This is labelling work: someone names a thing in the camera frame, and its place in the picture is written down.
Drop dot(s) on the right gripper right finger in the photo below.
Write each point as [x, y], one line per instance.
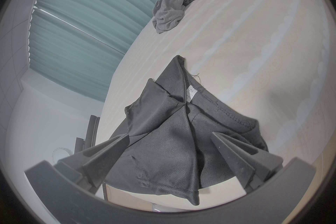
[244, 164]

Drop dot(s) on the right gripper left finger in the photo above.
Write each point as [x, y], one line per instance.
[97, 162]

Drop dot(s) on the black T-shirt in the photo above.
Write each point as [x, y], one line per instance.
[168, 144]

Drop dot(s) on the bed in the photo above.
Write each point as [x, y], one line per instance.
[249, 47]

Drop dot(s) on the grey garment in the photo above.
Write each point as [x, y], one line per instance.
[168, 13]

